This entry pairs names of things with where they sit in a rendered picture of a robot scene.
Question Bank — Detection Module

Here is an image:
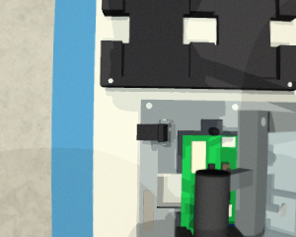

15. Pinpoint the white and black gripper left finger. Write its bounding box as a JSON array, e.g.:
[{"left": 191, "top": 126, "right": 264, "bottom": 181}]
[{"left": 176, "top": 226, "right": 193, "bottom": 237}]

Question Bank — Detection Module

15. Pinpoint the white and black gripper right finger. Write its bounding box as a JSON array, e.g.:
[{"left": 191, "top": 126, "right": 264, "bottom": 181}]
[{"left": 228, "top": 226, "right": 244, "bottom": 237}]

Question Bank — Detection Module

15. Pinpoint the green circuit board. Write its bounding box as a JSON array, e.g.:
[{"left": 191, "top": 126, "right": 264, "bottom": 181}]
[{"left": 181, "top": 135, "right": 238, "bottom": 235}]

